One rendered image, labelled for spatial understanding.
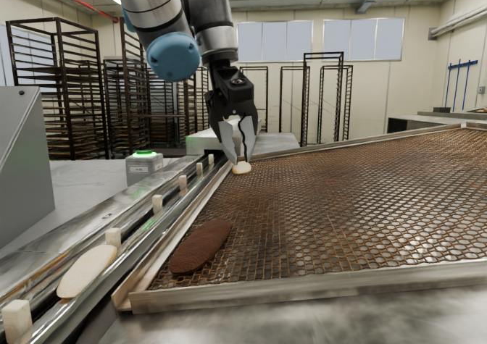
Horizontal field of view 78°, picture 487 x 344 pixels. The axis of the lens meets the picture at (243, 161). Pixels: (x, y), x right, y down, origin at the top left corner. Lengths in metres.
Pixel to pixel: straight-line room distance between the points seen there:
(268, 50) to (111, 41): 3.92
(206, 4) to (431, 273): 0.52
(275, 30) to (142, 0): 7.24
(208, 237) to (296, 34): 7.43
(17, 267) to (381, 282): 0.33
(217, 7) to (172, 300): 0.50
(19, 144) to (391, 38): 7.77
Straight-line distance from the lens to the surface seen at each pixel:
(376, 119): 7.84
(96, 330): 0.34
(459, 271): 0.21
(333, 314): 0.19
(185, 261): 0.25
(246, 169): 0.55
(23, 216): 0.60
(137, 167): 0.76
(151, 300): 0.22
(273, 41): 7.60
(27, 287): 0.36
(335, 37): 7.72
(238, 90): 0.49
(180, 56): 0.46
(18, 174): 0.59
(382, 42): 7.94
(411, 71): 8.10
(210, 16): 0.59
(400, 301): 0.20
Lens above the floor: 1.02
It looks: 11 degrees down
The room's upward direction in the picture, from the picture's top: straight up
